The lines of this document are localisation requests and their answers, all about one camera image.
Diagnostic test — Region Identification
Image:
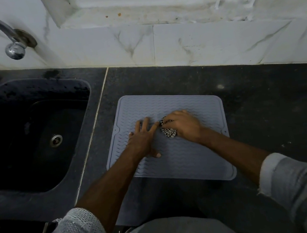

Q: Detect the person's right forearm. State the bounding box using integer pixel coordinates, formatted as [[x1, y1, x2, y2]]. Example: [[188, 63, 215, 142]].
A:
[[199, 123, 273, 189]]

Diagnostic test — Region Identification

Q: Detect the chrome wall faucet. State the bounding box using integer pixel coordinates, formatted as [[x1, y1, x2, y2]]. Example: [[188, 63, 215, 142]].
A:
[[0, 7, 39, 62]]

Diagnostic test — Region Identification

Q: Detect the grey ribbed silicone mat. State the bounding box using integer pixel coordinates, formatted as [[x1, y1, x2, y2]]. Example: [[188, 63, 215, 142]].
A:
[[101, 87, 238, 190]]

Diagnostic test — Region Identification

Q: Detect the grey shirt right sleeve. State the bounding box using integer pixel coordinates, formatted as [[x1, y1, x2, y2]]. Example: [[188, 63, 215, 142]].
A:
[[254, 150, 307, 233]]

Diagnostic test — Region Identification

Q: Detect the person's right hand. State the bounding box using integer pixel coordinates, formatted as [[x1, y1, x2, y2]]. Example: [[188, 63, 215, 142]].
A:
[[160, 108, 206, 147]]

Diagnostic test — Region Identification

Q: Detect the stained marble window sill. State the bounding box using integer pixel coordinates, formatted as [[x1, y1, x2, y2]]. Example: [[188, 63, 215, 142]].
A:
[[60, 0, 307, 37]]

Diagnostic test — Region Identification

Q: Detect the person's left hand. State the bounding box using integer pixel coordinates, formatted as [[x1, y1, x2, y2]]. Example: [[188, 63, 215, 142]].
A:
[[124, 116, 163, 161]]

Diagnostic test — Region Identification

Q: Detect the person's left forearm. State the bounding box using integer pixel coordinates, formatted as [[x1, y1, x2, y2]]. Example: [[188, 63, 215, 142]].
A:
[[71, 147, 151, 233]]

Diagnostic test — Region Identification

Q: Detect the grey shirt body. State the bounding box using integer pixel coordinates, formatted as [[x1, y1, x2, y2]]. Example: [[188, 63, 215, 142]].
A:
[[113, 210, 260, 233]]

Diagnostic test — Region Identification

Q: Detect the black kitchen sink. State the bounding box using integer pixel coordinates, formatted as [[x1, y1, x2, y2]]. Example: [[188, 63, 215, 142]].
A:
[[0, 73, 99, 197]]

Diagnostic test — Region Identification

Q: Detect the black white checked cloth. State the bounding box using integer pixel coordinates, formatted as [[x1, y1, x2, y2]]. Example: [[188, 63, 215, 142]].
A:
[[159, 115, 178, 140]]

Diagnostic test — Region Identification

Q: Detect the round metal sink drain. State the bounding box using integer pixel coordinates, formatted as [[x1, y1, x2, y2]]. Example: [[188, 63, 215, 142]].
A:
[[49, 133, 64, 148]]

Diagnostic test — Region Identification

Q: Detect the white mesh left sleeve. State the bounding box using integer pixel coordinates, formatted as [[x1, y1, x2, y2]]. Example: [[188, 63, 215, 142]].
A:
[[32, 206, 109, 233]]

